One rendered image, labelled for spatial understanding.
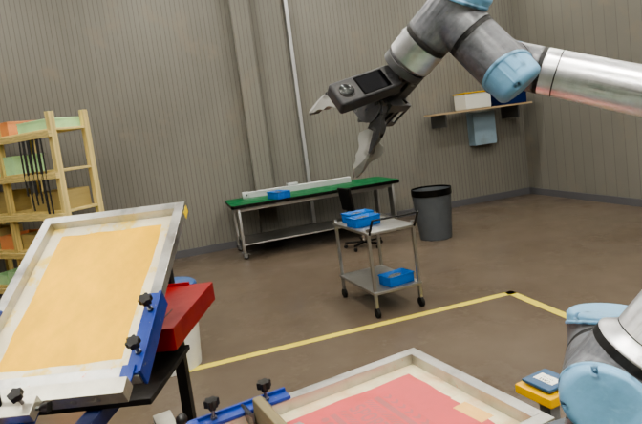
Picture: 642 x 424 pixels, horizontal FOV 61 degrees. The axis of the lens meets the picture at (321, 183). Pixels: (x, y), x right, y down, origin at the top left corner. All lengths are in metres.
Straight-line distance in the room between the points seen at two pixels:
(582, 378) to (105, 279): 1.66
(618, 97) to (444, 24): 0.28
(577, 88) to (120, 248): 1.74
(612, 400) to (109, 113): 8.54
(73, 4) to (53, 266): 7.27
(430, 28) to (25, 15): 8.71
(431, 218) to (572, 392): 6.96
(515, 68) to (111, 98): 8.41
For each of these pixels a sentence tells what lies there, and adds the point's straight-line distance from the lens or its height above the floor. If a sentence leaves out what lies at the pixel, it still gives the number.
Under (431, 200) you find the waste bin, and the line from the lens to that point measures 7.69.
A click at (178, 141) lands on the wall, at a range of 8.96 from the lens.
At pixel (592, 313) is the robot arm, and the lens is 0.99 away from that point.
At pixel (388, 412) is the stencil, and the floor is 0.96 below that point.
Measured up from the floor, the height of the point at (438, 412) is 0.96.
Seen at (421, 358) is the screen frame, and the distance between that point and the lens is 1.90.
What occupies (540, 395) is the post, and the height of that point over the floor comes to 0.95.
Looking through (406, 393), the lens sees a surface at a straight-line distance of 1.78.
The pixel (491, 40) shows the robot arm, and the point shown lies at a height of 1.87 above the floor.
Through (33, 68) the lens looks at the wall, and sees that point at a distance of 9.21.
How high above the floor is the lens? 1.78
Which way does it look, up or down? 6 degrees down
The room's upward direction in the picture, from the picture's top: 7 degrees counter-clockwise
